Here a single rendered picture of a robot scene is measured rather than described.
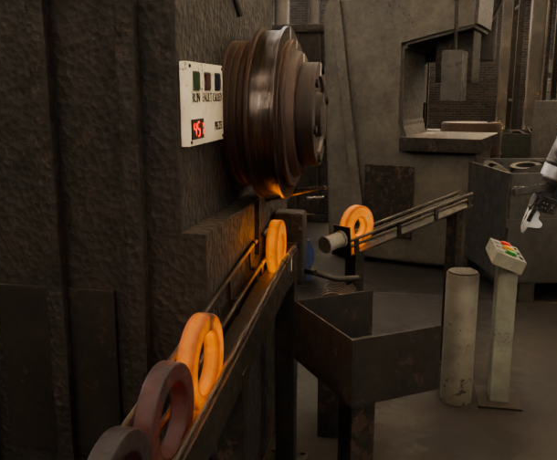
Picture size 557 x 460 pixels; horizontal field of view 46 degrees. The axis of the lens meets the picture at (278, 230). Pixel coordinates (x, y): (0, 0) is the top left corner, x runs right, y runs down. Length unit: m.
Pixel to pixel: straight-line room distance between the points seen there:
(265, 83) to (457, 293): 1.22
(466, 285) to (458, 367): 0.32
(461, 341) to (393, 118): 2.24
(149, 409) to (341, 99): 3.73
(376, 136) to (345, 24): 0.78
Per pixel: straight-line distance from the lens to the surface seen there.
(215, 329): 1.28
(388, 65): 4.52
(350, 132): 4.57
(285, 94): 1.69
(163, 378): 1.06
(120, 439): 0.93
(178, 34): 1.45
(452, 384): 2.65
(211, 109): 1.59
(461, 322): 2.56
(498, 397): 2.74
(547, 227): 3.95
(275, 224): 1.87
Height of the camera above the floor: 1.18
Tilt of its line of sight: 12 degrees down
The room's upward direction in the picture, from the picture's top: straight up
